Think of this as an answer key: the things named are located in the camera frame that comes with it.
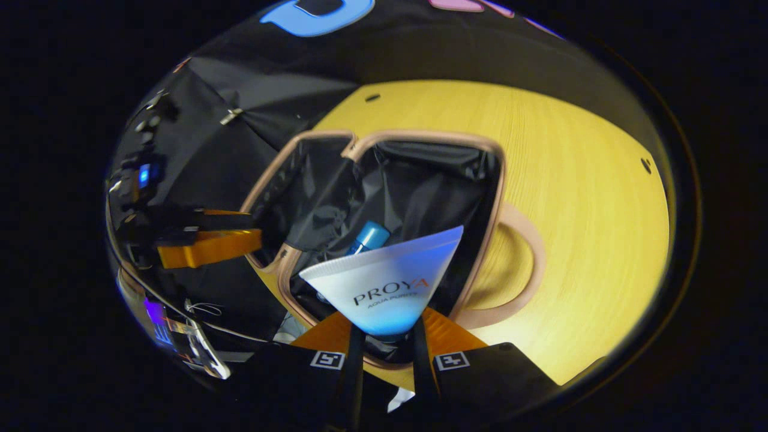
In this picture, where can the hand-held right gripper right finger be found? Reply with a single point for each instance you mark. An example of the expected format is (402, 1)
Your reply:
(423, 372)

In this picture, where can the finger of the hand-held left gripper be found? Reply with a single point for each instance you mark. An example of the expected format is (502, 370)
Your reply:
(222, 221)
(210, 249)

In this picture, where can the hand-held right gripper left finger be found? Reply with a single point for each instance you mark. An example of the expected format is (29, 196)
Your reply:
(355, 384)

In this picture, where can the white blue squeeze tube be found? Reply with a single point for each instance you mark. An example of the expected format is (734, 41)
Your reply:
(384, 288)

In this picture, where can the blue capped teal tube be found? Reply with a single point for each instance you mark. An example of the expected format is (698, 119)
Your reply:
(369, 237)

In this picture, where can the pink suitcase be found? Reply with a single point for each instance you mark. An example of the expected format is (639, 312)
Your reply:
(420, 180)

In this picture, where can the glossy lit device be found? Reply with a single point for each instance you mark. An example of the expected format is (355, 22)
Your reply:
(180, 336)

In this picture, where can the silver cloth clip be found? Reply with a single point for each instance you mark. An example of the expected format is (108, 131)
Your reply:
(231, 116)

